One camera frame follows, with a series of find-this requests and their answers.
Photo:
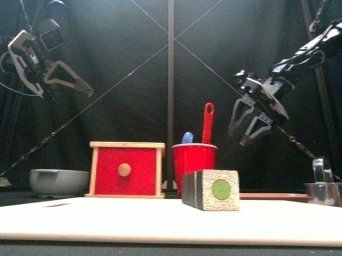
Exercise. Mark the red plastic cup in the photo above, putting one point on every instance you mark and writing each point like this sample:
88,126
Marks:
193,163

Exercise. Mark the red plastic toy knife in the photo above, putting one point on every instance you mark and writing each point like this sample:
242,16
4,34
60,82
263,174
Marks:
207,128

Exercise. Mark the blue plastic utensil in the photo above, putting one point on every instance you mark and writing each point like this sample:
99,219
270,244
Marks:
187,138

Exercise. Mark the pink rectangular plate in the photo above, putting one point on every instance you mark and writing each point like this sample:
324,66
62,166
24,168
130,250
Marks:
271,197

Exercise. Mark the wooden box with red front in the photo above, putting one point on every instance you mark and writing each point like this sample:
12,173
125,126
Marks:
127,166

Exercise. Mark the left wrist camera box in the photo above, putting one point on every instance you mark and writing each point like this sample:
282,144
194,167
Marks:
52,36

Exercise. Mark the grey bowl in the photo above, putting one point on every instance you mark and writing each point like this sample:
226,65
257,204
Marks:
58,183

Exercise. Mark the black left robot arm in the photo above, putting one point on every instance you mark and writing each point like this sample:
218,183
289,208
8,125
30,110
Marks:
58,11

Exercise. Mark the small metal pot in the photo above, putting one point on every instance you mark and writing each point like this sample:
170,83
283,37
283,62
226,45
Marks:
322,193

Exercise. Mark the white cutting board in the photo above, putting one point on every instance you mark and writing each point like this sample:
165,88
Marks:
134,221

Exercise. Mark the vertical metal frame pole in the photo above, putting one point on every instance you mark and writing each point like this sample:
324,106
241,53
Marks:
170,83

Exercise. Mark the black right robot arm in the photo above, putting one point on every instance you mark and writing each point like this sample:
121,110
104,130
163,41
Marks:
312,50

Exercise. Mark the toy sushi roll block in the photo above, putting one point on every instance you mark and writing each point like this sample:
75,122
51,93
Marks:
214,190

